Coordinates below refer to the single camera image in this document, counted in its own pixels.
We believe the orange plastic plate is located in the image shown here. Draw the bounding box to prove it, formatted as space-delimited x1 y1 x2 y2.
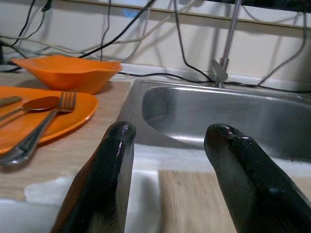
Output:
0 85 99 156

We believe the orange plastic bowl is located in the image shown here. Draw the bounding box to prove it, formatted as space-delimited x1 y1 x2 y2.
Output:
11 55 122 95

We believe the steel sink faucet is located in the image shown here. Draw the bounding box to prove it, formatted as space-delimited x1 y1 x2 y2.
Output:
210 0 242 88

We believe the steel fork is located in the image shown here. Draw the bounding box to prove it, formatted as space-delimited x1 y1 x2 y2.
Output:
0 91 77 167

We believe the copper coloured metal spoon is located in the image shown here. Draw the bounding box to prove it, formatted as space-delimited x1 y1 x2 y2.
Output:
0 96 60 123

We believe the stainless steel sink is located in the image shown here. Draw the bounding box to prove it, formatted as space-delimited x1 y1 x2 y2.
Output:
118 79 311 163

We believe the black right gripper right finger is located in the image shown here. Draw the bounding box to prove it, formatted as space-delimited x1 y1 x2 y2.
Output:
204 123 311 233

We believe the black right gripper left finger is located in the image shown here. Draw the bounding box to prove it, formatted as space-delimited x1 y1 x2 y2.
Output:
51 121 136 233

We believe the black cable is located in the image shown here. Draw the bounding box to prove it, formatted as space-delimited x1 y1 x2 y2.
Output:
79 0 156 58
120 71 311 93
173 0 213 82

